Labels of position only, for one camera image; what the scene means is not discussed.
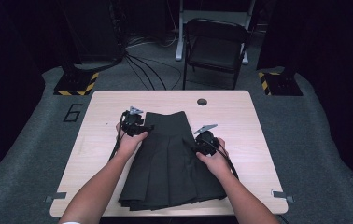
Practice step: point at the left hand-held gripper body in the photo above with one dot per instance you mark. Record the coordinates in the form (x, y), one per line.
(131, 123)

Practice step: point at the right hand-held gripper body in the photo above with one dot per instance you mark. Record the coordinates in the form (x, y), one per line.
(207, 143)

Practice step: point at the black pleated skirt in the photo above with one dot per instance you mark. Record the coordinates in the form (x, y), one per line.
(165, 174)

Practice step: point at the person's right hand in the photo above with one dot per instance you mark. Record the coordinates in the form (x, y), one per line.
(218, 161)

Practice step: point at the person's left hand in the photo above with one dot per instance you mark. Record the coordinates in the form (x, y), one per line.
(129, 144)

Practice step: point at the black round table grommet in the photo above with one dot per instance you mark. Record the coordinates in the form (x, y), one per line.
(202, 101)

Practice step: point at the black stand base striped edge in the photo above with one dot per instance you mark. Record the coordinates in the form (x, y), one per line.
(282, 84)
(75, 84)

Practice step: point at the grey tape strip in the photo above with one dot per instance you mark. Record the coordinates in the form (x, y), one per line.
(56, 196)
(282, 195)

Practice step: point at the black folding chair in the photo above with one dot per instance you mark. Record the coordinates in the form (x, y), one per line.
(216, 49)

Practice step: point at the black cabinet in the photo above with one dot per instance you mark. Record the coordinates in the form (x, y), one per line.
(93, 31)

